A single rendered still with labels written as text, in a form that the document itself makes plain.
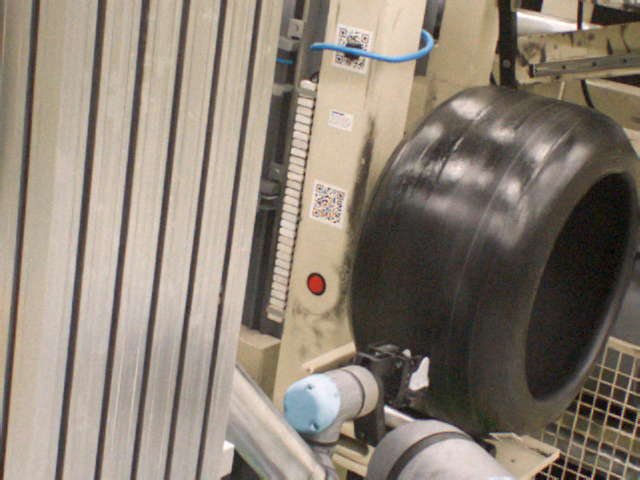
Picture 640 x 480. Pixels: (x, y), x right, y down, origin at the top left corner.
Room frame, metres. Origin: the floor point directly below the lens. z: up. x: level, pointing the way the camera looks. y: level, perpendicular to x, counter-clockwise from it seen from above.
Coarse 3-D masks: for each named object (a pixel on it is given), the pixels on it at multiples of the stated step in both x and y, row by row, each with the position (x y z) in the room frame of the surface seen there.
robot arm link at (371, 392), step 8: (344, 368) 1.75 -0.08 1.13; (352, 368) 1.76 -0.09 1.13; (360, 368) 1.76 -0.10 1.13; (360, 376) 1.74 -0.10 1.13; (368, 376) 1.75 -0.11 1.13; (368, 384) 1.74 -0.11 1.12; (376, 384) 1.75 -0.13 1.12; (368, 392) 1.73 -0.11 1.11; (376, 392) 1.75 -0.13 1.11; (368, 400) 1.73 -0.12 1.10; (376, 400) 1.75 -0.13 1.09; (368, 408) 1.73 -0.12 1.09
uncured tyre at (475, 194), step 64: (448, 128) 2.08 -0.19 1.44; (512, 128) 2.06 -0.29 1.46; (576, 128) 2.07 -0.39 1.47; (384, 192) 2.03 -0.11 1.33; (448, 192) 1.98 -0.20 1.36; (512, 192) 1.95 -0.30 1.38; (576, 192) 2.01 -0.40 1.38; (384, 256) 1.98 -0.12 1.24; (448, 256) 1.92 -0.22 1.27; (512, 256) 1.91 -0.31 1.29; (576, 256) 2.41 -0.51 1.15; (384, 320) 1.97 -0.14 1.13; (448, 320) 1.90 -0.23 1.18; (512, 320) 1.90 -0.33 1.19; (576, 320) 2.35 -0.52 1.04; (448, 384) 1.92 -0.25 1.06; (512, 384) 1.93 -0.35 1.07; (576, 384) 2.16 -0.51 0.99
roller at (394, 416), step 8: (384, 408) 2.11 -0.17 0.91; (392, 408) 2.10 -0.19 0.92; (400, 408) 2.10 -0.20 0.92; (408, 408) 2.10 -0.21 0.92; (392, 416) 2.09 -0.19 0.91; (400, 416) 2.09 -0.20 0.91; (408, 416) 2.08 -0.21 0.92; (416, 416) 2.08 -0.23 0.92; (424, 416) 2.08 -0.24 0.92; (392, 424) 2.09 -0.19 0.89; (400, 424) 2.08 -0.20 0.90; (464, 432) 2.05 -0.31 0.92; (480, 440) 2.02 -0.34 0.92; (488, 448) 2.00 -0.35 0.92; (496, 448) 2.02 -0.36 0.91
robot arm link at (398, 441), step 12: (420, 420) 1.15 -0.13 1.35; (396, 432) 1.13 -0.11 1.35; (408, 432) 1.12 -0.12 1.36; (420, 432) 1.11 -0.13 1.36; (432, 432) 1.11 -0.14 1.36; (444, 432) 1.18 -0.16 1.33; (456, 432) 1.12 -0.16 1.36; (384, 444) 1.13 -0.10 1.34; (396, 444) 1.11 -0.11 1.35; (408, 444) 1.10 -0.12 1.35; (372, 456) 1.13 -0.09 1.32; (384, 456) 1.11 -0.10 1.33; (396, 456) 1.10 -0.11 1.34; (372, 468) 1.12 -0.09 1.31; (384, 468) 1.10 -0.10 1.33
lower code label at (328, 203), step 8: (320, 184) 2.30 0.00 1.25; (328, 184) 2.29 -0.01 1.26; (320, 192) 2.30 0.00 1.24; (328, 192) 2.29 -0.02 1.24; (336, 192) 2.28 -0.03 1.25; (344, 192) 2.27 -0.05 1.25; (312, 200) 2.31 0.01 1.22; (320, 200) 2.30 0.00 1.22; (328, 200) 2.29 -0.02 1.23; (336, 200) 2.28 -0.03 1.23; (344, 200) 2.27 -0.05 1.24; (312, 208) 2.31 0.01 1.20; (320, 208) 2.30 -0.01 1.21; (328, 208) 2.29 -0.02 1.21; (336, 208) 2.28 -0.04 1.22; (344, 208) 2.27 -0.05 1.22; (312, 216) 2.31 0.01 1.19; (320, 216) 2.30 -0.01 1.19; (328, 216) 2.29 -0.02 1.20; (336, 216) 2.28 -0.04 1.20; (336, 224) 2.28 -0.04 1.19
